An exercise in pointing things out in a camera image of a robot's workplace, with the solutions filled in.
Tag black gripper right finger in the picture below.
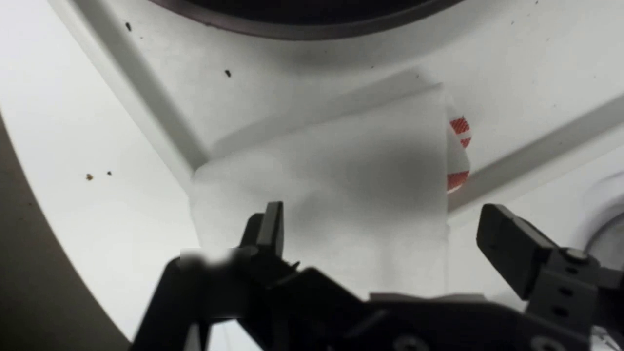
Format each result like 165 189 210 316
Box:
475 201 562 302

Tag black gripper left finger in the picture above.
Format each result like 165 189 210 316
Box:
237 199 289 263

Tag white towel with red stripes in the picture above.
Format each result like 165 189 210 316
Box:
188 82 475 308

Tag black frying pan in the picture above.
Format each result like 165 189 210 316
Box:
149 0 469 43

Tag white mug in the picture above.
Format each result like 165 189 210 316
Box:
580 170 624 269

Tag white square tray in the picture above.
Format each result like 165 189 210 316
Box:
48 0 624 219

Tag round white table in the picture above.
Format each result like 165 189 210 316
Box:
0 0 624 351

